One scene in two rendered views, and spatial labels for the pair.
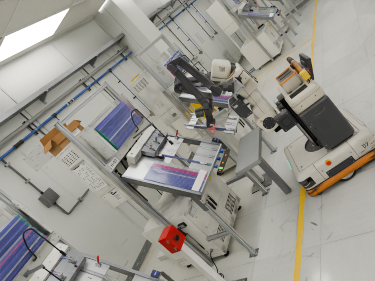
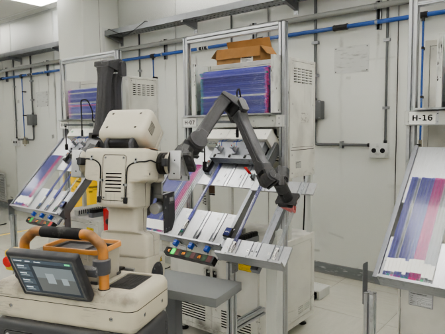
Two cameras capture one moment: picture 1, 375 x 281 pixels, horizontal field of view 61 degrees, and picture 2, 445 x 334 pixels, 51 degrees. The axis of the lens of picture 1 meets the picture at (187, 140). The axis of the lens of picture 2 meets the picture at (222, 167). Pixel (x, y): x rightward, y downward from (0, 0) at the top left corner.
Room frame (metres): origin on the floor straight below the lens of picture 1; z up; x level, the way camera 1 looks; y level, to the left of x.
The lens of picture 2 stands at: (2.89, -2.47, 1.31)
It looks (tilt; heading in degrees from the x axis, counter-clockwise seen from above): 5 degrees down; 89
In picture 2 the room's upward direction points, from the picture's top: 1 degrees counter-clockwise
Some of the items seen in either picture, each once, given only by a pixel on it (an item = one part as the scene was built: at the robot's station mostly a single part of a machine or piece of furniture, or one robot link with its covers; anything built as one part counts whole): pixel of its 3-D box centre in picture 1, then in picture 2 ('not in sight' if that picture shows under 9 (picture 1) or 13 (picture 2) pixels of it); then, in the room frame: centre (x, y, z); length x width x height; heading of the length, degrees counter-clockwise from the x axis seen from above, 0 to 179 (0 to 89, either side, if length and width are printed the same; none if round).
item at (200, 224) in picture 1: (195, 217); (243, 279); (3.05, 0.50, 0.31); 0.70 x 0.65 x 0.62; 141
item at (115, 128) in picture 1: (117, 126); (238, 91); (3.02, 0.37, 1.52); 0.51 x 0.13 x 0.27; 141
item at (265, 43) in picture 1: (244, 24); not in sight; (6.93, -2.65, 0.95); 1.36 x 0.82 x 1.90; 51
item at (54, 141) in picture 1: (72, 125); (251, 50); (3.12, 0.67, 1.82); 0.68 x 0.30 x 0.20; 141
